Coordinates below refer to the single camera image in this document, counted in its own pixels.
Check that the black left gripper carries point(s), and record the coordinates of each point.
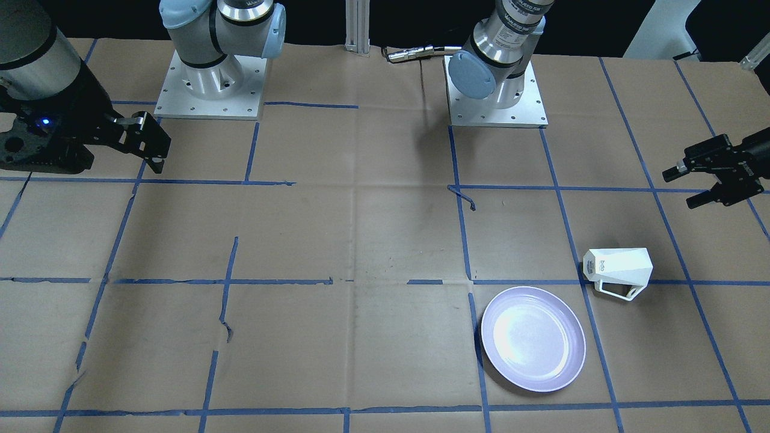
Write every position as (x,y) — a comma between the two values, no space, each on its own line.
(757,148)

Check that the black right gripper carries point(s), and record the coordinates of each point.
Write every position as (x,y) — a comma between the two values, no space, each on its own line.
(90,103)

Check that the white faceted cup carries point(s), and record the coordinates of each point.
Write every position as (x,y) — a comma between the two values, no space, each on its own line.
(629,267)

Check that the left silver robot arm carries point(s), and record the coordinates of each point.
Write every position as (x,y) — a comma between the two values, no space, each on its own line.
(491,82)

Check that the lavender plate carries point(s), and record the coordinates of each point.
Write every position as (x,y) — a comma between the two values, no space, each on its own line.
(533,339)

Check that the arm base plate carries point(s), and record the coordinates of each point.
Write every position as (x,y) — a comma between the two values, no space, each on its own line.
(231,90)
(515,106)

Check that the aluminium frame post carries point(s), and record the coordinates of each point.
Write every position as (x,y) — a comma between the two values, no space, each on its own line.
(357,27)

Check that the braided metal cable connector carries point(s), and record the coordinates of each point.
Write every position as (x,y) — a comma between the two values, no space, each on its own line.
(418,53)

